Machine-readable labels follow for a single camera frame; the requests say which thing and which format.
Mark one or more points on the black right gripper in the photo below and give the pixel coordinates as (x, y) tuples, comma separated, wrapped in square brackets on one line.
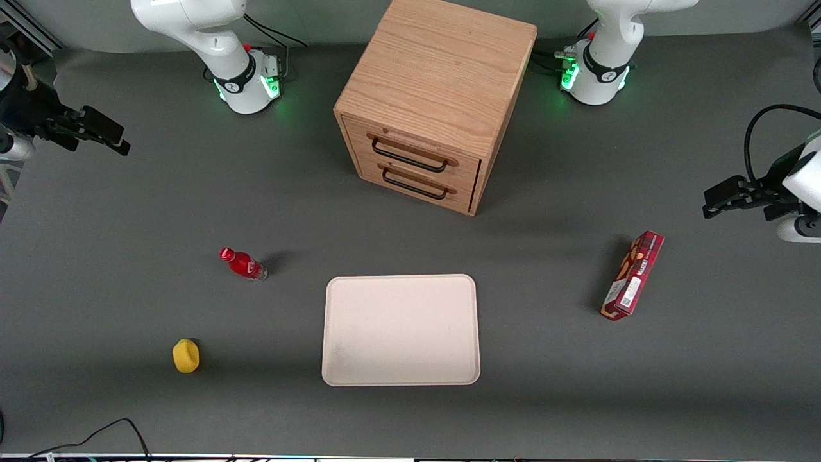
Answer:
[(29, 108)]

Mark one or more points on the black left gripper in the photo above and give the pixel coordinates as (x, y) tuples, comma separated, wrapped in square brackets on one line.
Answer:
[(771, 190)]

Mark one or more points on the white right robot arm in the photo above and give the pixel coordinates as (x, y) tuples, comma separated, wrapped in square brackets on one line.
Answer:
[(211, 45)]

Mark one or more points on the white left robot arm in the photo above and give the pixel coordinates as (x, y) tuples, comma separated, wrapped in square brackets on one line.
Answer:
[(606, 64)]

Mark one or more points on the wooden drawer cabinet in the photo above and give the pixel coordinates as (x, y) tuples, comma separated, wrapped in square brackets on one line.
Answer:
[(442, 70)]

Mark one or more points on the red snack box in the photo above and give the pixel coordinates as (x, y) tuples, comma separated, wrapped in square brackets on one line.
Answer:
[(632, 279)]

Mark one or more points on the red plastic bottle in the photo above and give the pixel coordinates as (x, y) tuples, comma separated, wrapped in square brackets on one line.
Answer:
[(244, 264)]

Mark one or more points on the yellow lemon toy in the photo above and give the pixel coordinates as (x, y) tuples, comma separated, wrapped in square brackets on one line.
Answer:
[(186, 357)]

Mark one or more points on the cream rectangular tray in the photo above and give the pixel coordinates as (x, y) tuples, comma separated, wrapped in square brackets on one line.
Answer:
[(401, 330)]

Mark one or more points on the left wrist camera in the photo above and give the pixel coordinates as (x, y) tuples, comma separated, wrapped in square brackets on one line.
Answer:
[(798, 230)]

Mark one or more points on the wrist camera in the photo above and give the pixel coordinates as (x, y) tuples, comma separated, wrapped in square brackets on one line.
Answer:
[(798, 230), (16, 147)]

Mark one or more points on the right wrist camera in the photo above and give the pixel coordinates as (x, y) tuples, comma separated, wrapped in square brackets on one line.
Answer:
[(16, 147)]

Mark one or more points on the white tube frame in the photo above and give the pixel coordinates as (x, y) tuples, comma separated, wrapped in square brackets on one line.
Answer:
[(5, 183)]

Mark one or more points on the aluminium frame profile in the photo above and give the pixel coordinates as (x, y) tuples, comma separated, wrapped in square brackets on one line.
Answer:
[(29, 27)]

